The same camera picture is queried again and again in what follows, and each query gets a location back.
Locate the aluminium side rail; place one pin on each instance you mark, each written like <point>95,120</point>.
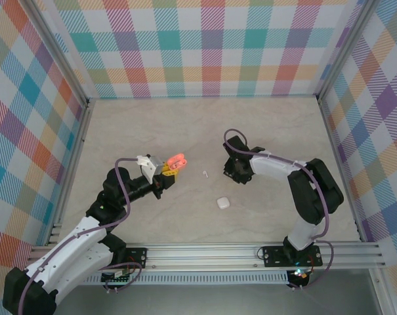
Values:
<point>73,170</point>
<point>342,170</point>

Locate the green circuit board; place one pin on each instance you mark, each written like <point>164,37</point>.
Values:
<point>116,277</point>

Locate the pink earbud charging case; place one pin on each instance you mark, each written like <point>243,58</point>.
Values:
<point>178,161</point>

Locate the aluminium frame post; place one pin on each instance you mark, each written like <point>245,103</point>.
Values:
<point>60,55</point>
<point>346,49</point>

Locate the orange lit circuit board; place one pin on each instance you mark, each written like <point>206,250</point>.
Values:
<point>299,277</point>

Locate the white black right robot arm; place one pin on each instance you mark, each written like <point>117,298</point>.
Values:
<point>270,167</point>

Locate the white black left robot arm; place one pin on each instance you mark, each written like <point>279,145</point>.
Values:
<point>76,236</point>

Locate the white earbud charging case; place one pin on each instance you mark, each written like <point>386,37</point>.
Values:
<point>223,203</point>

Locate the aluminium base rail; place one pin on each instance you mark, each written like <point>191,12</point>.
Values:
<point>201,256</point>

